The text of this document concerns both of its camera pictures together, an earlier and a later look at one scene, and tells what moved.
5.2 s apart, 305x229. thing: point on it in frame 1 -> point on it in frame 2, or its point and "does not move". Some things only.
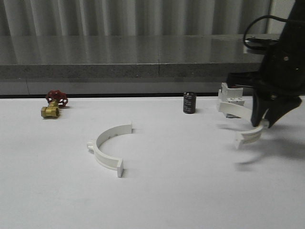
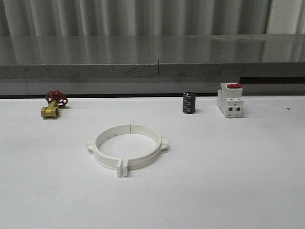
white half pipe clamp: (112, 163) does not move
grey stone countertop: (137, 57) does not move
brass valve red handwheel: (56, 98) does not move
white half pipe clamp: (241, 138) -> (144, 161)
